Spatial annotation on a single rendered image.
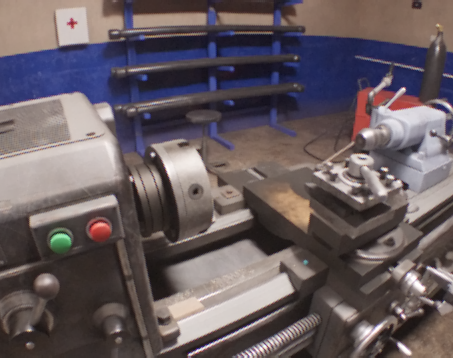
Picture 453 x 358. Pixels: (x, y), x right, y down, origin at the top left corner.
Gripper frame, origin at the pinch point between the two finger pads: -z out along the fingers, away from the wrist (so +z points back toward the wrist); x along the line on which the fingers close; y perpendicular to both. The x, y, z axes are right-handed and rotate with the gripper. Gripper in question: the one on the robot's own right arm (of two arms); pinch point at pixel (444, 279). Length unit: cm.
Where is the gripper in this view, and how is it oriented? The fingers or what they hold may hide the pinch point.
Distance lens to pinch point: 94.5
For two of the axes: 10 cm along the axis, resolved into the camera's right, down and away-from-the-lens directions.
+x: 8.5, -1.0, 5.1
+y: 1.3, -9.1, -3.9
